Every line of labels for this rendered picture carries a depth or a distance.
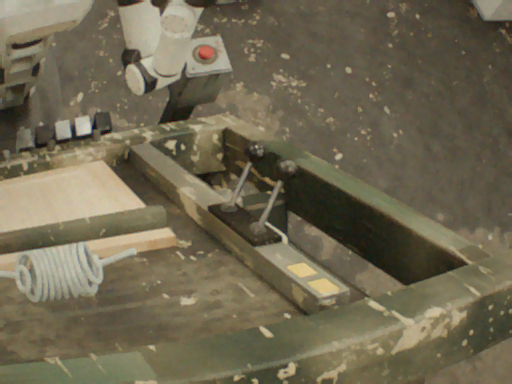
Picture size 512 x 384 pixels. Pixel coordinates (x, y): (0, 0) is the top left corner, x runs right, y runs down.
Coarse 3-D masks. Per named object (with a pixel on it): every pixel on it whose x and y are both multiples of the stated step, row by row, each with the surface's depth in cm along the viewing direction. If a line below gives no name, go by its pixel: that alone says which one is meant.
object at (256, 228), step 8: (280, 160) 139; (288, 160) 139; (280, 168) 138; (288, 168) 138; (296, 168) 139; (280, 176) 139; (288, 176) 139; (296, 176) 140; (280, 184) 140; (272, 192) 140; (272, 200) 140; (264, 216) 140; (256, 224) 141; (264, 224) 141; (256, 232) 139; (264, 232) 140
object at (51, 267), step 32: (64, 224) 83; (96, 224) 84; (128, 224) 85; (160, 224) 87; (32, 256) 88; (64, 256) 90; (96, 256) 92; (128, 256) 90; (64, 288) 89; (96, 288) 93
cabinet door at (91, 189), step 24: (72, 168) 194; (96, 168) 192; (0, 192) 180; (24, 192) 178; (48, 192) 177; (72, 192) 176; (96, 192) 176; (120, 192) 174; (0, 216) 163; (24, 216) 162; (48, 216) 162; (72, 216) 161; (96, 240) 147; (120, 240) 147; (144, 240) 147; (168, 240) 149; (0, 264) 136
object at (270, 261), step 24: (144, 144) 201; (144, 168) 190; (168, 168) 181; (168, 192) 175; (192, 192) 165; (192, 216) 163; (240, 240) 142; (264, 264) 134; (288, 264) 130; (312, 264) 129; (288, 288) 127; (312, 288) 121; (312, 312) 120
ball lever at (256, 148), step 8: (248, 144) 150; (256, 144) 149; (248, 152) 149; (256, 152) 149; (264, 152) 150; (248, 160) 150; (256, 160) 149; (248, 168) 150; (240, 184) 151; (232, 200) 151; (224, 208) 151; (232, 208) 150
